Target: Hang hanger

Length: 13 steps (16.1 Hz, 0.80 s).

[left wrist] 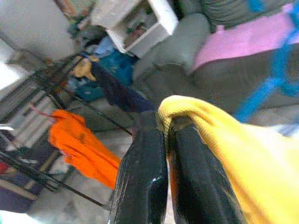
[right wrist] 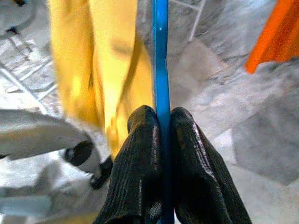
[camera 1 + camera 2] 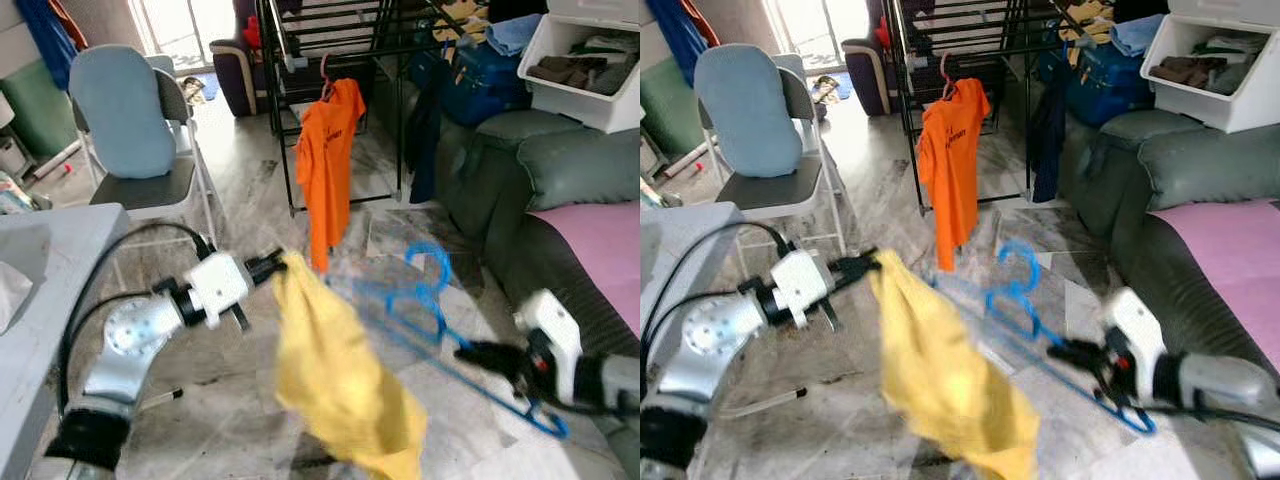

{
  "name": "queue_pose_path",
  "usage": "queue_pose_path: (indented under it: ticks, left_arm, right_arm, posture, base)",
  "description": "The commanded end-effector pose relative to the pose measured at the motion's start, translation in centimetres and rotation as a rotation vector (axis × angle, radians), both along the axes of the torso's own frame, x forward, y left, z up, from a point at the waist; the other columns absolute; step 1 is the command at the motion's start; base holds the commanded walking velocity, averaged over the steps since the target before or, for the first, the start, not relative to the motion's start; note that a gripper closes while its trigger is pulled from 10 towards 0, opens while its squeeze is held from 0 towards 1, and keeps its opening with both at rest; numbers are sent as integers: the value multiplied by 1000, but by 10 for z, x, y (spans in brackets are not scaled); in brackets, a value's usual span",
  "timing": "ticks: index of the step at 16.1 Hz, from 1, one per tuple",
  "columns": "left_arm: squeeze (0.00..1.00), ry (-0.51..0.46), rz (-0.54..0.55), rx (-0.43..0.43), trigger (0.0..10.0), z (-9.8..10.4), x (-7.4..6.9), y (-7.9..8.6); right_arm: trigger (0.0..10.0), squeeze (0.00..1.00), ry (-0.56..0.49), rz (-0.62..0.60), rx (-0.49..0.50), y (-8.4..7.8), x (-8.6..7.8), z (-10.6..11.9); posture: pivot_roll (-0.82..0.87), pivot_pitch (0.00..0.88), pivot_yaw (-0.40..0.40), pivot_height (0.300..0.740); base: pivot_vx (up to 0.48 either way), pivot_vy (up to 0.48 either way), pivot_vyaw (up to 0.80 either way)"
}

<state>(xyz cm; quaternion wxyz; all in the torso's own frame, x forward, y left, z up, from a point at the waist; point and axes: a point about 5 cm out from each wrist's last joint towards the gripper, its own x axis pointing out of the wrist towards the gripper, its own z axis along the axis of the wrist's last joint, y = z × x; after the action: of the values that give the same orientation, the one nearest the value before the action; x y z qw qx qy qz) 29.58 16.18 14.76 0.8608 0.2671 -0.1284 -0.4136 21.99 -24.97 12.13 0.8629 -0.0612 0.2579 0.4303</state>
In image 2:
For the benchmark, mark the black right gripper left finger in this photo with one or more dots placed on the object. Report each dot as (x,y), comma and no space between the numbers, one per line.
(135,175)

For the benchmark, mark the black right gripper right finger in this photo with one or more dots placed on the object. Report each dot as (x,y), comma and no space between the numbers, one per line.
(201,182)

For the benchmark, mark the blue plastic hanger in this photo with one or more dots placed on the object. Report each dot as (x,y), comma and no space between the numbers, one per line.
(161,70)

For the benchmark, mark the yellow garment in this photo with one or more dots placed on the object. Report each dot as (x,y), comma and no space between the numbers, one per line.
(74,70)

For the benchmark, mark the orange garment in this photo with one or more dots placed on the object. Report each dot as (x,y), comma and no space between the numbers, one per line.
(275,35)

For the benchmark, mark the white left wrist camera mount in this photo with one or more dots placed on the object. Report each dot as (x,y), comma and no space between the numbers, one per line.
(35,130)

